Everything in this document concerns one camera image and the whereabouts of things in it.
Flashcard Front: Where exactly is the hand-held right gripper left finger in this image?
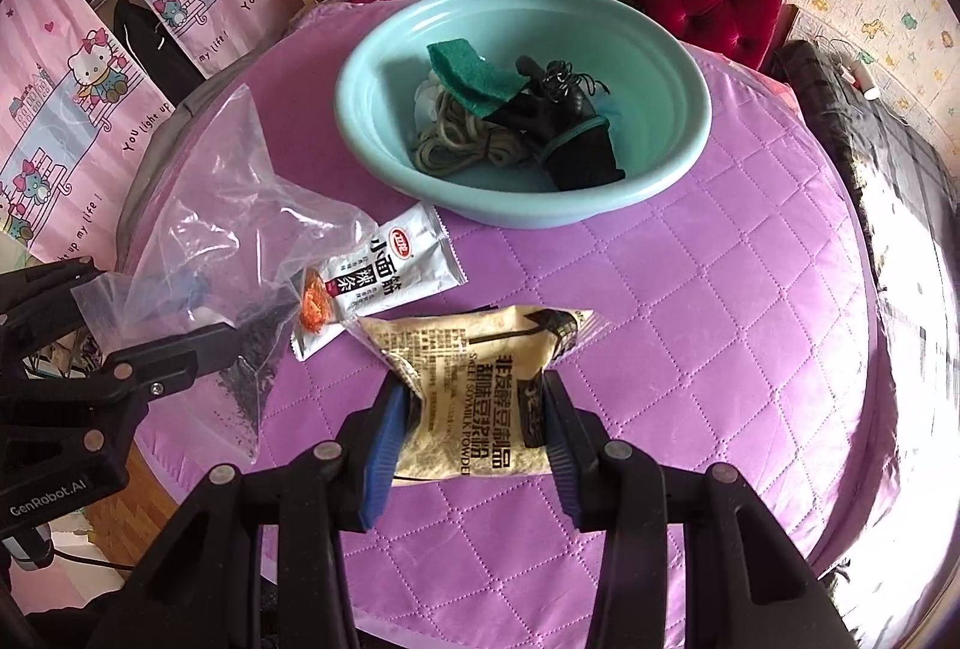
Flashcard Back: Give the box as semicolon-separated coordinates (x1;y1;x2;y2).
124;373;421;649

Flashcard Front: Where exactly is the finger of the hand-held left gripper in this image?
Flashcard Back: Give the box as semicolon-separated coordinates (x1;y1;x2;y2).
0;256;106;359
0;320;250;449

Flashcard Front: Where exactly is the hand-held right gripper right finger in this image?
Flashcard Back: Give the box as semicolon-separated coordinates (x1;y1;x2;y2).
540;370;860;649

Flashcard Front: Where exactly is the gold soy milk powder packet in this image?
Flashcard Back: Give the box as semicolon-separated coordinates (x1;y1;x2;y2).
352;303;605;483

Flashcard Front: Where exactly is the clear plastic bag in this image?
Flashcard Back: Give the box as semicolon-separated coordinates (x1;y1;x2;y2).
73;85;384;464

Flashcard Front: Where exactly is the black rubber glove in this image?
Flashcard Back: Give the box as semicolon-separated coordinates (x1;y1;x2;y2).
491;56;628;193

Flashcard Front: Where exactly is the beige rope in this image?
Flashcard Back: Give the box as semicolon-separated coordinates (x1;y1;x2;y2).
409;92;527;177

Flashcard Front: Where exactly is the teal plastic basin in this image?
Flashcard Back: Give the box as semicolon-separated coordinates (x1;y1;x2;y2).
334;0;713;229

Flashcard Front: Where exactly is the green scouring pad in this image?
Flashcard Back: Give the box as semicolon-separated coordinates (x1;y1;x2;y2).
425;40;530;122

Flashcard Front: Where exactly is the purple quilted mat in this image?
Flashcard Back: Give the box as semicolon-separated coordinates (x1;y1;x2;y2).
131;0;925;642

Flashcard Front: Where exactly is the white snack packet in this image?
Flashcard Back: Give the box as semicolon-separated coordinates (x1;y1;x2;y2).
290;203;468;362

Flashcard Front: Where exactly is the black hanging garment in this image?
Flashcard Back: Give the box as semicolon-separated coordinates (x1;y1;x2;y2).
112;0;179;104

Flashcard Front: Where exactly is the crumpled white tissue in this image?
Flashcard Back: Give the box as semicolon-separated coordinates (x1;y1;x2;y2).
414;69;452;126

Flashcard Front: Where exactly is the dark checked blanket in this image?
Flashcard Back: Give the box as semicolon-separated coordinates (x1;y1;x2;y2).
772;39;960;292

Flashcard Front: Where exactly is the black cable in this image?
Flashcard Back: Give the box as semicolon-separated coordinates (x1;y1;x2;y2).
51;546;137;573

